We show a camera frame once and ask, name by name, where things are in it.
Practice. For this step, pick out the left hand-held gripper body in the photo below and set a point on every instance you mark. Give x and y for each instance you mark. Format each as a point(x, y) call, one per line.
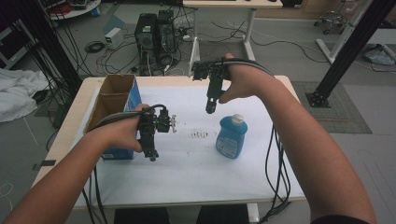
point(148, 130)

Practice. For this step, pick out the blue bottle with white cap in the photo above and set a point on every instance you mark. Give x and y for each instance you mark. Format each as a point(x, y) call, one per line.
point(231, 138)

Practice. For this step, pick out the blue cardboard box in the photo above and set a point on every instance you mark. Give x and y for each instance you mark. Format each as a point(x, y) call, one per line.
point(116, 93)

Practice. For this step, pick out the black computer tower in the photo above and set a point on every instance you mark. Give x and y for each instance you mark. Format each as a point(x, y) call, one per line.
point(166, 34)
point(145, 37)

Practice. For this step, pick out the row of small dark pieces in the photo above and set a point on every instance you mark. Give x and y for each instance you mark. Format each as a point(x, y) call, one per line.
point(199, 134)

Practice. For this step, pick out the blue cloth bundle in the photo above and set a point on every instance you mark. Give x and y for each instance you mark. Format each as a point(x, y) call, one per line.
point(379, 56)

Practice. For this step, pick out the white table mat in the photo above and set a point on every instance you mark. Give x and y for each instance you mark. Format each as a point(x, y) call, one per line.
point(193, 174)

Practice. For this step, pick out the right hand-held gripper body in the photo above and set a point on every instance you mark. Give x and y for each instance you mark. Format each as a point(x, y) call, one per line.
point(215, 87)

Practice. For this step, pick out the white metal desk leg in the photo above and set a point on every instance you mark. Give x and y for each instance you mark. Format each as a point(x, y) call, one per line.
point(345, 34)

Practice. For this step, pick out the black metal stand beam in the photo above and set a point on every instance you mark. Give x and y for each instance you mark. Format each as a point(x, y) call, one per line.
point(351, 49)

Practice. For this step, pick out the white desk with metal legs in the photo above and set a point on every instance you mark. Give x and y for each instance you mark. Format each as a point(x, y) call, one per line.
point(232, 3)

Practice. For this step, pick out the white cloth heap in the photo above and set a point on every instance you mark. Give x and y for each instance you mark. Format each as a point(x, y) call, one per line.
point(18, 93)

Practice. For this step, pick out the person's right hand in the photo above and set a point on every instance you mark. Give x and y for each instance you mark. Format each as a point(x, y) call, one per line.
point(246, 81)

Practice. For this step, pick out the person's dark sleeve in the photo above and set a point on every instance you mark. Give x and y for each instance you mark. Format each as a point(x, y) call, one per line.
point(341, 220)

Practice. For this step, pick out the round white table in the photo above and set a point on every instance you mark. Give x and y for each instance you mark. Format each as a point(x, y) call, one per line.
point(74, 11)

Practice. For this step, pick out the black tape strip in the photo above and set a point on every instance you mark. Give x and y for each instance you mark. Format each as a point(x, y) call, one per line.
point(44, 164)

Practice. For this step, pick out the small white device box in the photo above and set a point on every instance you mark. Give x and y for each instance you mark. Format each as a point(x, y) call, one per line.
point(114, 38)

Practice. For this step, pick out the wheeled metal stool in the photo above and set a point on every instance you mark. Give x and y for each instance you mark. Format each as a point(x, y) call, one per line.
point(331, 20)

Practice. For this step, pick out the grey floor mat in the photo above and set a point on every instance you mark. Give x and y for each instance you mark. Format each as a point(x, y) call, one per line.
point(342, 115)

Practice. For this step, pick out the white table leg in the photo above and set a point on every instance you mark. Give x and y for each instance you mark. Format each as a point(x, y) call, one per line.
point(253, 213)

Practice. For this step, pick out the person's left hand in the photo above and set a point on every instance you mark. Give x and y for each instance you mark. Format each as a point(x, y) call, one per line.
point(123, 135)

